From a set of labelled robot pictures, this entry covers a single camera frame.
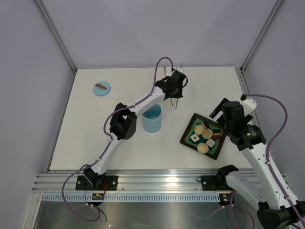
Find steamed bun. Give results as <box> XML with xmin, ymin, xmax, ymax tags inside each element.
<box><xmin>197</xmin><ymin>143</ymin><xmax>209</xmax><ymax>154</ymax></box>
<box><xmin>202</xmin><ymin>128</ymin><xmax>214</xmax><ymax>139</ymax></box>
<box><xmin>194</xmin><ymin>125</ymin><xmax>205</xmax><ymax>135</ymax></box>

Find white slotted cable duct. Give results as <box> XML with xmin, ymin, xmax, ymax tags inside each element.
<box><xmin>42</xmin><ymin>192</ymin><xmax>220</xmax><ymax>203</ymax></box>

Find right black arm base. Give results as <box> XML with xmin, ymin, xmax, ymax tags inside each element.
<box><xmin>196</xmin><ymin>175</ymin><xmax>233</xmax><ymax>191</ymax></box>

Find aluminium mounting rail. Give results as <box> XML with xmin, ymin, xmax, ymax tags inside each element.
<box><xmin>32</xmin><ymin>169</ymin><xmax>217</xmax><ymax>193</ymax></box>

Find metal tongs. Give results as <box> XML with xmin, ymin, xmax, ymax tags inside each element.
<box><xmin>163</xmin><ymin>63</ymin><xmax>184</xmax><ymax>110</ymax></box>

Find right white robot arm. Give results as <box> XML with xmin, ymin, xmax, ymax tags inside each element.
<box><xmin>209</xmin><ymin>94</ymin><xmax>305</xmax><ymax>229</ymax></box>

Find right aluminium frame post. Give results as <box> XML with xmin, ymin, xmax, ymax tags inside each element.
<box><xmin>240</xmin><ymin>0</ymin><xmax>285</xmax><ymax>73</ymax></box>

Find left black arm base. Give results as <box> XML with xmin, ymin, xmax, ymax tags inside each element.
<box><xmin>75</xmin><ymin>176</ymin><xmax>119</xmax><ymax>191</ymax></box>

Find left aluminium frame post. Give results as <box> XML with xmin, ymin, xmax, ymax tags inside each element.
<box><xmin>34</xmin><ymin>0</ymin><xmax>77</xmax><ymax>74</ymax></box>

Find seaweed sushi roll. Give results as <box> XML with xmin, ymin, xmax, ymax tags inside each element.
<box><xmin>202</xmin><ymin>122</ymin><xmax>209</xmax><ymax>129</ymax></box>

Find white rice roll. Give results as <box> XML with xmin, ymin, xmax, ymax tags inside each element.
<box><xmin>206</xmin><ymin>138</ymin><xmax>215</xmax><ymax>148</ymax></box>

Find steamed bun middle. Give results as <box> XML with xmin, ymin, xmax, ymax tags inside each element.
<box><xmin>202</xmin><ymin>128</ymin><xmax>214</xmax><ymax>139</ymax></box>

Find steamed bun lower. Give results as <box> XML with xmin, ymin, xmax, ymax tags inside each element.
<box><xmin>197</xmin><ymin>143</ymin><xmax>209</xmax><ymax>154</ymax></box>

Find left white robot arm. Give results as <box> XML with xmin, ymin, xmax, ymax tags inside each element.
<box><xmin>83</xmin><ymin>67</ymin><xmax>188</xmax><ymax>190</ymax></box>

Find red food piece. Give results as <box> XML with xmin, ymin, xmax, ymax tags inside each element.
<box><xmin>211</xmin><ymin>135</ymin><xmax>222</xmax><ymax>140</ymax></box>

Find steamed bun upper left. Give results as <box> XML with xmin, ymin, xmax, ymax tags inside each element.
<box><xmin>194</xmin><ymin>125</ymin><xmax>205</xmax><ymax>135</ymax></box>

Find aluminium frame post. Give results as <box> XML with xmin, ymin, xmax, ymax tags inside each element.
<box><xmin>240</xmin><ymin>0</ymin><xmax>285</xmax><ymax>73</ymax></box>
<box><xmin>34</xmin><ymin>0</ymin><xmax>77</xmax><ymax>74</ymax></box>

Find blue cylindrical lunch container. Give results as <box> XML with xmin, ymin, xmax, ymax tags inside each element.
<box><xmin>142</xmin><ymin>104</ymin><xmax>162</xmax><ymax>134</ymax></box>

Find rice roll green centre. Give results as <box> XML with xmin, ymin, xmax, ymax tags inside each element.
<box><xmin>190</xmin><ymin>134</ymin><xmax>200</xmax><ymax>143</ymax></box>

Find black square teal plate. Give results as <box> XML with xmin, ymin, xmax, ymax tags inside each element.
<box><xmin>180</xmin><ymin>113</ymin><xmax>226</xmax><ymax>160</ymax></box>

